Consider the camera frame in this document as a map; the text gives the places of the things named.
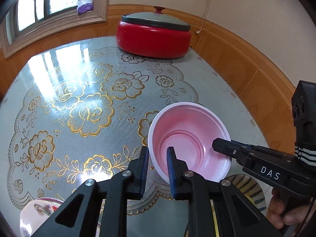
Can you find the dark pot lid red knob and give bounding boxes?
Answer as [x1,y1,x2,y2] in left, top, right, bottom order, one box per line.
[121,6,192,31]

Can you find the purple tissue pack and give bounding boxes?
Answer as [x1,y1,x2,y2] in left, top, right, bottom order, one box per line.
[77,0,94,15]

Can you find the red electric pot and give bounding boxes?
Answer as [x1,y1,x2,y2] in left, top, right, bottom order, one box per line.
[116,20,192,60]

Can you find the white dragon-print plate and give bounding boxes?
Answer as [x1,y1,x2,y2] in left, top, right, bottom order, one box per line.
[19,197,65,237]

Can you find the red plastic bowl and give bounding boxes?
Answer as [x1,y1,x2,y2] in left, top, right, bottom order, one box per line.
[148,102,232,185]

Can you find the person's right hand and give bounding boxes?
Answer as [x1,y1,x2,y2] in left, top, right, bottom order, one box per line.
[268,189,316,230]

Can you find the window with stone frame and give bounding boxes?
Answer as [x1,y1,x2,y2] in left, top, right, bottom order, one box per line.
[0,0,110,57]

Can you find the blue striped ceramic bowl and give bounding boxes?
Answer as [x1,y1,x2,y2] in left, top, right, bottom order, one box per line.
[226,175,267,218]

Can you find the white wall cable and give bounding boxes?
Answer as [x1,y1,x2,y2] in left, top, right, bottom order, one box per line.
[196,0,215,34]

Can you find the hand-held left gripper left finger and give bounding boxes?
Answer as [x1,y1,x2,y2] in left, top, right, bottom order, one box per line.
[30,146,150,237]

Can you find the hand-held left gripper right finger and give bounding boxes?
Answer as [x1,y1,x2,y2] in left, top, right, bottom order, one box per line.
[166,146,283,237]

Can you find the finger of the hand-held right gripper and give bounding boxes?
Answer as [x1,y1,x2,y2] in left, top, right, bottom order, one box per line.
[212,138,250,165]
[231,140,296,159]

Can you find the gold floral tablecloth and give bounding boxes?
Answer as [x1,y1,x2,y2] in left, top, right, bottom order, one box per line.
[0,36,272,237]

